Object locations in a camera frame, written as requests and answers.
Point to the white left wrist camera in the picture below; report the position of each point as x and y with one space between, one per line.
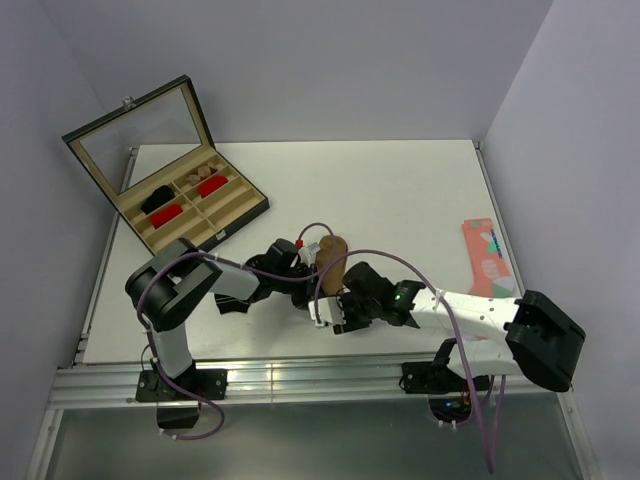
308 253

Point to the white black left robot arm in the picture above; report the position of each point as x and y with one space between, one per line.
169 287

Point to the black rolled sock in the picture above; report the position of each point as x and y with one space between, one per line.
157 199

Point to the pink patterned sock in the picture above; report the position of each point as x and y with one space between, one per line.
491 275

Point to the black compartment storage box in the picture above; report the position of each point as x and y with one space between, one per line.
158 139

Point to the red rolled sock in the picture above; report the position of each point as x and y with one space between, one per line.
165 215
211 184

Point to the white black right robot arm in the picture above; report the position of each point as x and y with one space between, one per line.
529 336

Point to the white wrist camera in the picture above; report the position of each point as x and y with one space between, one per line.
308 253
326 312

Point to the red rolled sock right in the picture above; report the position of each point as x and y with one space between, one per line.
211 184

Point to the red rolled sock left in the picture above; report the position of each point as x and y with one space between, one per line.
165 215

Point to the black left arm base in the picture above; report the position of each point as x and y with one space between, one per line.
178 410

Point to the beige rolled sock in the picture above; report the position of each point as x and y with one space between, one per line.
201 173

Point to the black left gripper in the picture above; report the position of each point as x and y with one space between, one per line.
306 295

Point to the aluminium rail frame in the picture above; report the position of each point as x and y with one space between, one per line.
446 182

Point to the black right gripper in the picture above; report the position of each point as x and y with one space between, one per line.
350 323

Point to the black white striped sock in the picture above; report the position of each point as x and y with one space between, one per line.
227 304

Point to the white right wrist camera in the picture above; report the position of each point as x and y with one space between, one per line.
326 312

